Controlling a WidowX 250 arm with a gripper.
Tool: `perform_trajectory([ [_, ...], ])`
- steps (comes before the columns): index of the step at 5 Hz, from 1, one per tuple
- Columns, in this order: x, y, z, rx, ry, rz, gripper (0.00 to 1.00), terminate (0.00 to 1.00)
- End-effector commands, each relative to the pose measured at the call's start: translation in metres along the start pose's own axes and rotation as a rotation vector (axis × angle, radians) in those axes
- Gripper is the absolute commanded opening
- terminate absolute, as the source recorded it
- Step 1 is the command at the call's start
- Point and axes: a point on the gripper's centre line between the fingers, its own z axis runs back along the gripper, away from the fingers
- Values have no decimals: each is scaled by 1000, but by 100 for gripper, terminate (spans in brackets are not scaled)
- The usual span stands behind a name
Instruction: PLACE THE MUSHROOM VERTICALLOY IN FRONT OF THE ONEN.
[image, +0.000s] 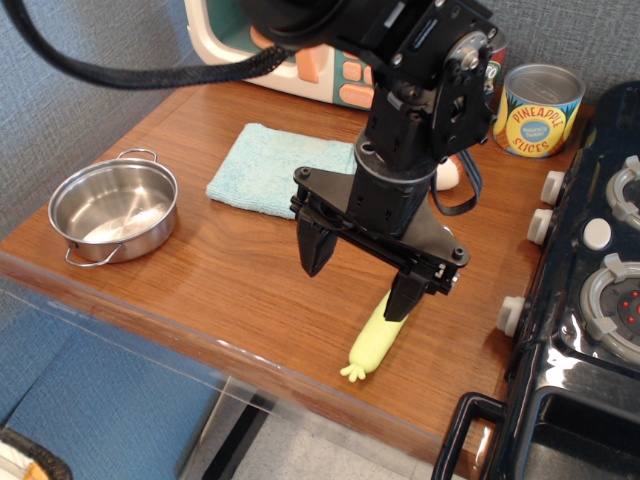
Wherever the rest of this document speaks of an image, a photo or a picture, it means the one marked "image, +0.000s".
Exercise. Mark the tomato sauce can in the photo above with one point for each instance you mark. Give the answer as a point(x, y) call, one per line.
point(495, 64)

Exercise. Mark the small stainless steel pot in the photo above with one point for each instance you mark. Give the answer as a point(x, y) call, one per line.
point(116, 210)

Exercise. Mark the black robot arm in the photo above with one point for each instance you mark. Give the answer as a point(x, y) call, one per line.
point(428, 61)

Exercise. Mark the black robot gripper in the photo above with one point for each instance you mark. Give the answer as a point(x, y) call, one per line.
point(386, 213)

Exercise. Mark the green handled metal spoon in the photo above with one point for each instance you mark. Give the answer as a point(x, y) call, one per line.
point(372, 344)

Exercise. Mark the pineapple slices can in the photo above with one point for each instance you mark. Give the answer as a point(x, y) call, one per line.
point(538, 106)

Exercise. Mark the white plush mushroom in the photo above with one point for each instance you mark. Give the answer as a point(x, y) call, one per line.
point(448, 174)

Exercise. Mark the white stove knob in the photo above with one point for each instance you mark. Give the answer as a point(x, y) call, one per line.
point(509, 314)
point(539, 225)
point(551, 187)

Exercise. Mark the teal toy microwave oven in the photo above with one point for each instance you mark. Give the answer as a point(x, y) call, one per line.
point(221, 33)

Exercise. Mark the white stove knob middle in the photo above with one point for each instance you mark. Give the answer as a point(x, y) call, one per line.
point(539, 225)

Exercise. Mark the black rimmed basket corner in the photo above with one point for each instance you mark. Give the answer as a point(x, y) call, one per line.
point(24, 459)

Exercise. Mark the black toy stove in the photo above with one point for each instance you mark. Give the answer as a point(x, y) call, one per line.
point(572, 401)

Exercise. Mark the black stove oven handle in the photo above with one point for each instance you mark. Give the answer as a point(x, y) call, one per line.
point(471, 406)

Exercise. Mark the light blue folded towel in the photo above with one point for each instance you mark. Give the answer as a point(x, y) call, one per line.
point(258, 172)

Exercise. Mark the white stove knob front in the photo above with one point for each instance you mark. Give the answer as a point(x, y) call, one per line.
point(509, 314)

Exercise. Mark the white stove knob rear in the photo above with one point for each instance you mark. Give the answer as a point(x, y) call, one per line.
point(551, 187)

